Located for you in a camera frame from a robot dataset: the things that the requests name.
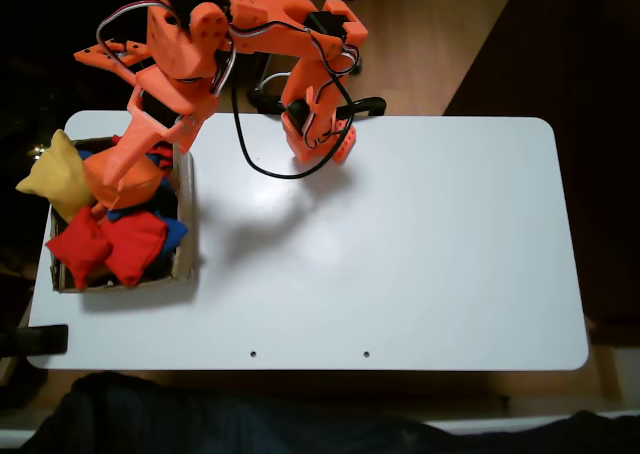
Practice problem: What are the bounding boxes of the orange bean bag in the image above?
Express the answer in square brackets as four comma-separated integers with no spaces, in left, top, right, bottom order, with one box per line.
[82,146,166,221]

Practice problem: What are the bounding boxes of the red bean bag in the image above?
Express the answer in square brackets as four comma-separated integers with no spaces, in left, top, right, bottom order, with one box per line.
[44,206,114,291]
[99,209,169,288]
[110,134,175,171]

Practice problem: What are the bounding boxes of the large blue bean bag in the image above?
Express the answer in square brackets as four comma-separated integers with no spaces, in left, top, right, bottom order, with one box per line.
[74,148,180,224]

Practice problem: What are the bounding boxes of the yellow bean bag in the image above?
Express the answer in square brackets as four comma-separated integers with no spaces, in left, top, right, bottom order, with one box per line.
[14,128,98,224]

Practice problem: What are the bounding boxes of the small blue bean bag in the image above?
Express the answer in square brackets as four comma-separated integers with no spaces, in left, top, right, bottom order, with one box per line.
[147,203,190,256]

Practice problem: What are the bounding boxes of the cardboard box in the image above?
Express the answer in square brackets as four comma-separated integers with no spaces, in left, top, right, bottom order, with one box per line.
[49,131,197,294]

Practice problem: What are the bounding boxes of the white cable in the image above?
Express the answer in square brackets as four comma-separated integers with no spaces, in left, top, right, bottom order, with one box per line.
[258,71,292,95]

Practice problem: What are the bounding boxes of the orange camera mount with camera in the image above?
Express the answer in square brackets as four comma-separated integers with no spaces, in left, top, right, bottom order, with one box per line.
[73,40,152,83]

